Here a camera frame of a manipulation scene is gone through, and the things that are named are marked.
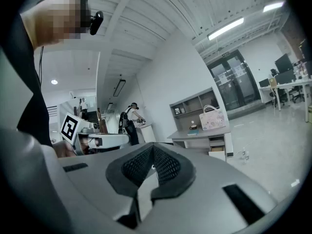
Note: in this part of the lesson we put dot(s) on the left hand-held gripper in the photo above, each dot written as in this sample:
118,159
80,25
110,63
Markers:
70,128

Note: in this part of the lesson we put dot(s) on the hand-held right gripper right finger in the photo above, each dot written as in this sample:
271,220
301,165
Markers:
200,203

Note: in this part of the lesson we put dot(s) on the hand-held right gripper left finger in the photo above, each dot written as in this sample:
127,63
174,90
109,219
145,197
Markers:
80,191

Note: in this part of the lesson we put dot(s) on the person's left forearm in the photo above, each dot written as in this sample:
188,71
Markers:
64,150

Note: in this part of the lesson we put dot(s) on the grey desk with hutch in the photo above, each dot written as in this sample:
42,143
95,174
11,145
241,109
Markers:
180,135

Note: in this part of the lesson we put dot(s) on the white office desk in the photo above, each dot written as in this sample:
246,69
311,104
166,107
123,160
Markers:
292,83

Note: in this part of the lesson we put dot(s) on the dark grey panel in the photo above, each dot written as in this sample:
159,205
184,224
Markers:
287,77

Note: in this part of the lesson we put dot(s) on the brown wooden board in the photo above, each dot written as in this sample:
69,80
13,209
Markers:
102,123

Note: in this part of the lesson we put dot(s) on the dark staircase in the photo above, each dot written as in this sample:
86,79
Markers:
92,116

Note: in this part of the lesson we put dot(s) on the black pendant light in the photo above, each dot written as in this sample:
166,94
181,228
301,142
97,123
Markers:
119,87

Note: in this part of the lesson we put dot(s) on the teal book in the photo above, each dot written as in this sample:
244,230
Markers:
193,132

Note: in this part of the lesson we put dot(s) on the round ceiling light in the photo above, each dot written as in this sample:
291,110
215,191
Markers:
54,82

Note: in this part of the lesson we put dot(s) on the pink patterned handbag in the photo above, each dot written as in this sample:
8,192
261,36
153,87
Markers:
211,120

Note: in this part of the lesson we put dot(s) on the person's black shirt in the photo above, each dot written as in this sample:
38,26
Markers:
26,86

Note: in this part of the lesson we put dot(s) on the black glass double door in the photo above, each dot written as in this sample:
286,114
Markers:
234,84

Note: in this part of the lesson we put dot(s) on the person's head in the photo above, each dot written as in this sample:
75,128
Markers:
48,21

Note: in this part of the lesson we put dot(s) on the black office chair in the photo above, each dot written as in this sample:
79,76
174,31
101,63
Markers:
298,94
279,95

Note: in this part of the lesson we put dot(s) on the cardboard box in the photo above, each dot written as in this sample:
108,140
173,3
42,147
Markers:
273,82

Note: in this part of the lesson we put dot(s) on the long ceiling light strip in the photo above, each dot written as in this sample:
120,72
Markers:
225,29
273,6

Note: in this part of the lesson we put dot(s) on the large black monitor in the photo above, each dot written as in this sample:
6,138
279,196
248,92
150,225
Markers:
284,63

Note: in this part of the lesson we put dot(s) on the small picture frame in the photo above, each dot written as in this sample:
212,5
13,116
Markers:
177,110

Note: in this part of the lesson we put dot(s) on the black head-mounted camera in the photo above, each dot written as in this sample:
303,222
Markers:
96,22

